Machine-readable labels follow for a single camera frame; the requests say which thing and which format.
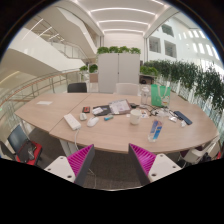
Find white computer mouse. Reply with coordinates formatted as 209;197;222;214
86;116;100;128

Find ceiling light strips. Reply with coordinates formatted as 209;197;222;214
89;6;158;34

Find wood-topped glass railing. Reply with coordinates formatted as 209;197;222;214
0;68;83;111

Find white cabinet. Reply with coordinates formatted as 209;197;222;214
97;52;141;94

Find white card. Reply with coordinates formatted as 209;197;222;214
92;107;104;116

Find black cables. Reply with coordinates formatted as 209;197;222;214
139;103;174;118

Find black chair with red seat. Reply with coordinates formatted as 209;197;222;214
6;124;44;167

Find clear jar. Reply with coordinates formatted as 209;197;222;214
140;86;150;106

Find black folder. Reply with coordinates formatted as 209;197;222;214
92;104;113;117

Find green plants on cabinet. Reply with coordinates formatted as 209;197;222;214
96;45;142;55

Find green tote bag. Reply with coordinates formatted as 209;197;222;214
150;83;172;108

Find white swivel chair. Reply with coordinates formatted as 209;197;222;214
178;134;221;168

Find potted green plants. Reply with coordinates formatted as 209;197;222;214
79;63;99;83

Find white mug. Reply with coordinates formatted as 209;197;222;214
129;108;143;126

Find white paper sheet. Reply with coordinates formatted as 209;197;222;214
36;100;54;106

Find dark blue keyboard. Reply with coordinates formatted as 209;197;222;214
173;110;194;126

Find white power strip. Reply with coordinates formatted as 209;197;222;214
63;113;83;131

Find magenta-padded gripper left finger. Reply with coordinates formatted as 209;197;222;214
44;143;96;187

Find black office chair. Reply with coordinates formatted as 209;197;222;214
67;82;88;94

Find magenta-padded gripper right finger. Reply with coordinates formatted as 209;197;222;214
128;143;183;187

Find clear blue-labelled water bottle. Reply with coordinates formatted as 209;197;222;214
147;112;165;144

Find green hedge planter row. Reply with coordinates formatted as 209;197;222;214
139;59;224;113

